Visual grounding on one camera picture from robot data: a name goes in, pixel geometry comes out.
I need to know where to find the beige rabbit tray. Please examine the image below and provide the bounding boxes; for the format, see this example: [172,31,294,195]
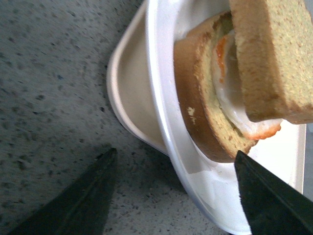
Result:
[107,1,167,154]

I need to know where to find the fried egg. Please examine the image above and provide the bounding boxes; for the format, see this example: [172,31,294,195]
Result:
[211,30,282,140]

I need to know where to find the bread slice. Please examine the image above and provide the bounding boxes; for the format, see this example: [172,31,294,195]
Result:
[229,0,313,124]
[174,11,257,163]

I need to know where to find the white round plate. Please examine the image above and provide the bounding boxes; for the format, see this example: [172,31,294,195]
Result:
[146,0,306,235]

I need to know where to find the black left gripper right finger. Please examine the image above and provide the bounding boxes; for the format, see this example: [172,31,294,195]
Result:
[234,151,313,235]

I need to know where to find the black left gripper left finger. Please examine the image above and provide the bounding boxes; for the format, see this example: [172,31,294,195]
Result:
[10,148,117,235]

